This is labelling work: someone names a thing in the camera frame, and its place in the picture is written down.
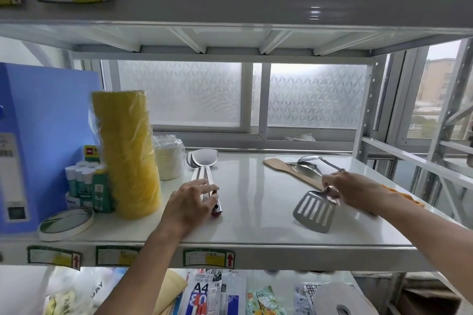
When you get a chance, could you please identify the wrapped stack of yellow tape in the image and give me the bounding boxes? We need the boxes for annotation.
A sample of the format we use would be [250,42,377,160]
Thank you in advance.
[89,90,163,220]

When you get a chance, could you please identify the pack of glue sticks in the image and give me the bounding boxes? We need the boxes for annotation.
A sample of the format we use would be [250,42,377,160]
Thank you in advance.
[65,144,114,214]

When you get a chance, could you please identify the frosted window with white frame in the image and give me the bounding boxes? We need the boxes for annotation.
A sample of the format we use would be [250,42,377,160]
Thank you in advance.
[81,0,407,153]

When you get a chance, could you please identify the person's left hand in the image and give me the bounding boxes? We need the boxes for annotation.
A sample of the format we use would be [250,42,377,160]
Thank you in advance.
[159,179,220,239]

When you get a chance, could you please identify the white tape roll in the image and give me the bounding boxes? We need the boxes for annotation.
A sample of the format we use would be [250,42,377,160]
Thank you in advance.
[38,206,95,242]

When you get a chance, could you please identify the tan paper envelope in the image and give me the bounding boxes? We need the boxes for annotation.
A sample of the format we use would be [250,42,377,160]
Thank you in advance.
[152,269,189,315]

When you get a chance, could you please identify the orange cloth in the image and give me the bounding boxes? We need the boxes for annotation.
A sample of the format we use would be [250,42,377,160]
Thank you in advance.
[382,185,426,209]

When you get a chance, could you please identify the person's right forearm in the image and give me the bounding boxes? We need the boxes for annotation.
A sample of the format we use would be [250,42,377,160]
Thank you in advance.
[370,189,473,306]

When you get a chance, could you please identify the slotted steel turner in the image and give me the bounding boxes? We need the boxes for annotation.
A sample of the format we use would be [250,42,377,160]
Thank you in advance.
[293,186,339,234]

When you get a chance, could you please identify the grey metal side rack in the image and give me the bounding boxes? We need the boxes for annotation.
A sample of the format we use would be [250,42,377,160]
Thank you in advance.
[360,37,473,232]

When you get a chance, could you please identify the wooden spatula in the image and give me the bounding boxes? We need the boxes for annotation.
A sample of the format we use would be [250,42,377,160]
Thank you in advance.
[263,158,325,191]

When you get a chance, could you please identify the brown cardboard box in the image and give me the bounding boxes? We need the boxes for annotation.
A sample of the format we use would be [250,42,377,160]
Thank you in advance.
[400,286,463,315]

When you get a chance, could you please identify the white metal shelving rack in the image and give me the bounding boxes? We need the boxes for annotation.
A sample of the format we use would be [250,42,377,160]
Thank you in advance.
[0,0,473,315]

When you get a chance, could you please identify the blue and red paper packet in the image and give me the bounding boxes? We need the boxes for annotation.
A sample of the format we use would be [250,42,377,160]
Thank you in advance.
[180,269,247,315]

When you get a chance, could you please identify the steel ladle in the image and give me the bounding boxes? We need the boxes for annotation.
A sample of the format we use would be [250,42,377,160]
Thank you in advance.
[297,155,346,173]

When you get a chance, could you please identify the white printed plastic bag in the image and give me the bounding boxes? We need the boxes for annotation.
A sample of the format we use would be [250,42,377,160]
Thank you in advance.
[44,266,128,315]

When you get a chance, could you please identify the person's left forearm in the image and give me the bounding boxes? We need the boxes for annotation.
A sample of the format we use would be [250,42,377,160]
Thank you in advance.
[94,224,187,315]

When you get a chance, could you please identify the person's right hand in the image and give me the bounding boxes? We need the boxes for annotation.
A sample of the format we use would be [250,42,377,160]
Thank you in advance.
[321,172,386,216]

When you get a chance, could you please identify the blue file box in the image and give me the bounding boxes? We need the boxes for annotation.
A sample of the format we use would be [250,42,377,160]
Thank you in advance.
[0,63,103,234]

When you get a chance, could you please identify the black and white printed packet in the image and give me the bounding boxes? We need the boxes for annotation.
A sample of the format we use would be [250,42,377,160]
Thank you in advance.
[294,282,323,312]

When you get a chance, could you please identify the green snack packet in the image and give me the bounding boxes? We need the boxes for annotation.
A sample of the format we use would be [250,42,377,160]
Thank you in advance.
[246,285,287,315]

